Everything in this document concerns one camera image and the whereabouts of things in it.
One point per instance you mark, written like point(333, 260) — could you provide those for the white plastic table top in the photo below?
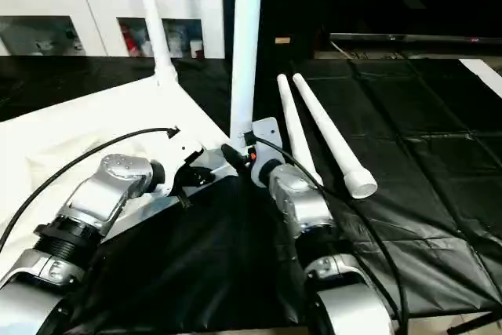
point(102, 123)

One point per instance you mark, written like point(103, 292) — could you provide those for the white plastic table leg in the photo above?
point(296, 127)
point(246, 45)
point(153, 13)
point(329, 131)

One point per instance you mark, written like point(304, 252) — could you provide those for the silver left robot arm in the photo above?
point(86, 217)

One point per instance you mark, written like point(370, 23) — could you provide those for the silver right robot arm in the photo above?
point(314, 225)

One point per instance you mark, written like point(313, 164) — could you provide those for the black work mat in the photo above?
point(220, 272)

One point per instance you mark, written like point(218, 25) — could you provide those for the crumpled black plastic sheet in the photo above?
point(423, 209)

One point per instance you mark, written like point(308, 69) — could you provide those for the white cabinet with glass doors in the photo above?
point(94, 5)

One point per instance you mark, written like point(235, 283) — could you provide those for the dark low furniture silver edge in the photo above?
point(416, 40)

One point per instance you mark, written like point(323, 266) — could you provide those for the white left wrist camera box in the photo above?
point(187, 161)

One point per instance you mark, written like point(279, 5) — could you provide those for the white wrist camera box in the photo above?
point(265, 135)
point(187, 161)

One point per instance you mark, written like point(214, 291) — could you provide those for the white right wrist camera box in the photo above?
point(265, 135)

